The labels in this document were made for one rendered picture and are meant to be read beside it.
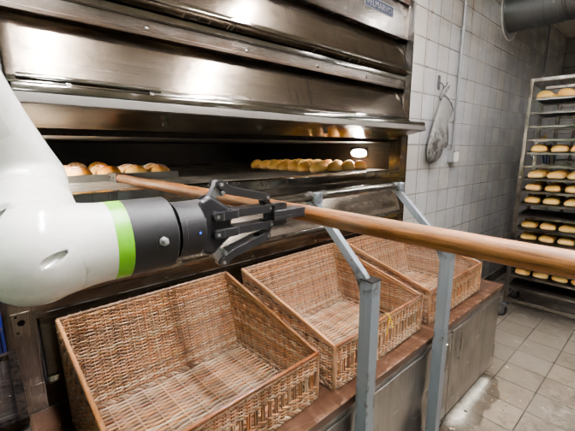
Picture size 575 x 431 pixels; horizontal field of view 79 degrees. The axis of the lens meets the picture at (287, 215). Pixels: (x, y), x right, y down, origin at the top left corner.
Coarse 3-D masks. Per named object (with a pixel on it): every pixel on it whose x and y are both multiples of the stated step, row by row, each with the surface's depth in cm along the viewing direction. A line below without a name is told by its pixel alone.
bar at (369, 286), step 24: (312, 192) 106; (336, 192) 113; (360, 192) 122; (336, 240) 102; (360, 264) 98; (360, 288) 96; (360, 312) 97; (360, 336) 99; (360, 360) 100; (432, 360) 136; (360, 384) 101; (432, 384) 137; (360, 408) 102; (432, 408) 138
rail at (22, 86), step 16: (80, 96) 82; (96, 96) 84; (112, 96) 87; (128, 96) 89; (144, 96) 92; (160, 96) 95; (272, 112) 120; (288, 112) 125; (304, 112) 130; (320, 112) 136
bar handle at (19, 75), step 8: (16, 72) 77; (40, 80) 81; (48, 80) 81; (56, 80) 82; (64, 80) 83; (72, 80) 84; (80, 80) 86; (88, 80) 87; (96, 80) 88; (112, 88) 91; (120, 88) 92; (128, 88) 93; (136, 88) 94; (144, 88) 96; (152, 88) 97; (160, 88) 99
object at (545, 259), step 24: (192, 192) 89; (312, 216) 60; (336, 216) 56; (360, 216) 53; (408, 240) 48; (432, 240) 45; (456, 240) 43; (480, 240) 41; (504, 240) 40; (504, 264) 40; (528, 264) 38; (552, 264) 36
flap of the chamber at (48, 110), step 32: (32, 96) 76; (64, 96) 80; (96, 128) 101; (128, 128) 106; (160, 128) 111; (192, 128) 116; (224, 128) 123; (256, 128) 129; (288, 128) 137; (320, 128) 146; (352, 128) 156; (384, 128) 168; (416, 128) 184
